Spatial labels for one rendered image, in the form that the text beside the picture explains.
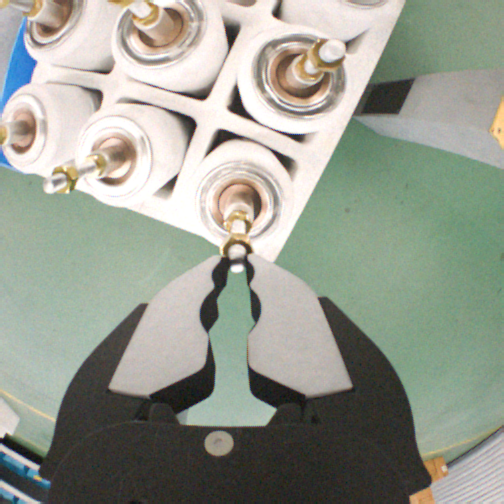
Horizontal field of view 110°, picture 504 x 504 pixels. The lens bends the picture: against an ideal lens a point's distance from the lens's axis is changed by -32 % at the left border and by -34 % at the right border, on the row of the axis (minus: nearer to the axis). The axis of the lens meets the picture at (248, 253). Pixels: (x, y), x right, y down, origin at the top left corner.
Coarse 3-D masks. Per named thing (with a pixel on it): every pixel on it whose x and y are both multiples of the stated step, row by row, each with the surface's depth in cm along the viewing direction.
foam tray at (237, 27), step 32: (256, 32) 20; (384, 32) 19; (224, 64) 22; (352, 64) 21; (128, 96) 23; (160, 96) 23; (224, 96) 23; (352, 96) 23; (224, 128) 25; (256, 128) 25; (192, 160) 27; (288, 160) 33; (320, 160) 27; (160, 192) 30; (192, 224) 30; (288, 224) 30
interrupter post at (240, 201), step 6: (240, 192) 21; (228, 198) 21; (234, 198) 20; (240, 198) 20; (246, 198) 20; (228, 204) 19; (234, 204) 19; (240, 204) 19; (246, 204) 19; (252, 204) 21; (228, 210) 19; (240, 210) 19; (246, 210) 19; (252, 210) 19; (252, 216) 19
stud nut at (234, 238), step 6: (234, 234) 14; (240, 234) 15; (246, 234) 15; (228, 240) 14; (234, 240) 14; (240, 240) 14; (246, 240) 14; (222, 246) 14; (228, 246) 14; (246, 246) 14; (252, 246) 15; (222, 252) 14; (246, 252) 14; (252, 252) 14
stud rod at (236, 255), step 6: (234, 222) 17; (240, 222) 17; (234, 228) 16; (240, 228) 16; (234, 246) 14; (240, 246) 14; (228, 252) 14; (234, 252) 14; (240, 252) 14; (228, 258) 13; (234, 258) 13; (240, 258) 13; (228, 264) 13; (234, 264) 13; (240, 264) 13; (234, 270) 13; (240, 270) 13
